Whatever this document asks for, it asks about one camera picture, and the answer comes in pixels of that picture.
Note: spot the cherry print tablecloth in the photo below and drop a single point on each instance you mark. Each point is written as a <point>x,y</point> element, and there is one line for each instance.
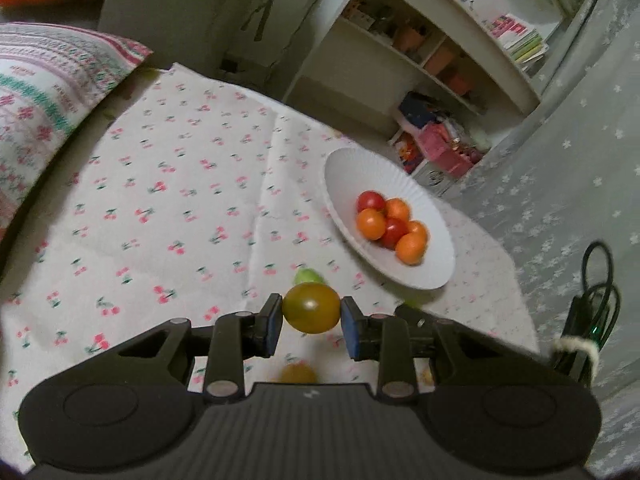
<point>150,235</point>

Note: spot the row of books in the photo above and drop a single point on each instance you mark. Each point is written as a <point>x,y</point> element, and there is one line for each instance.
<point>520,40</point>

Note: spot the red tomato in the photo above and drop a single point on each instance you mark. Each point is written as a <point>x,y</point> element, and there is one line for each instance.
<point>393,231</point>
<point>370,201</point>

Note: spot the blue storage box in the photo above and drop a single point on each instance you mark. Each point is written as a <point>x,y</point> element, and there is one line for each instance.
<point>417,109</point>

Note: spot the pink plastic basket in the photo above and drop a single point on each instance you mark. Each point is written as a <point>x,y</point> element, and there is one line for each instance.
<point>445,150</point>

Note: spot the olive yellow tomato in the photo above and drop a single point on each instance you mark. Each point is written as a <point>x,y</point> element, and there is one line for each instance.
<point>310,310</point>

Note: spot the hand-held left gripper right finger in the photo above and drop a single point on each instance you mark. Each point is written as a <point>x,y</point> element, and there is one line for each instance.
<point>350,335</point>

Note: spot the white lace curtain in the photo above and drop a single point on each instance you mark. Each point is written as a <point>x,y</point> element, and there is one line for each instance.
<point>575,160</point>

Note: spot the grey sofa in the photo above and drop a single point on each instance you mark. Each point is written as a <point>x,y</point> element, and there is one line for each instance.
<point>165,15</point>

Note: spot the red printed box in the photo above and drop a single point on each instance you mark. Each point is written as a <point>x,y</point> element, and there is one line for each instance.
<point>407,152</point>

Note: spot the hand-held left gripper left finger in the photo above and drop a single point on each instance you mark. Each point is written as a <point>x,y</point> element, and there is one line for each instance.
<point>272,325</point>

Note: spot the orange tomato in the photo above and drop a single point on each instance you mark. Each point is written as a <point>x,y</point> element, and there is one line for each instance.
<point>420,230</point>
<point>411,251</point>
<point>371,223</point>
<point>397,208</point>

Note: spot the white bookshelf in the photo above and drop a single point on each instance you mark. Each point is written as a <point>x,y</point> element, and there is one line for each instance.
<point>475,45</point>

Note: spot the white ribbed plate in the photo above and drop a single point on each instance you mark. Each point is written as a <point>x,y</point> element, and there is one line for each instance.
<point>350,180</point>

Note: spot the striped patterned cushion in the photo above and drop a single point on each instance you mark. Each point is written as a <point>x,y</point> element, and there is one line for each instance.
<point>50,85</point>

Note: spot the green tomato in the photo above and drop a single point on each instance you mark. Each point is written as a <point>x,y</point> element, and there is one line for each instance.
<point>412,304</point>
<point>307,276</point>

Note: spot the small orange basket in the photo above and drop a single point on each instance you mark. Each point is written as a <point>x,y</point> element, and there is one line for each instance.
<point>459,84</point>

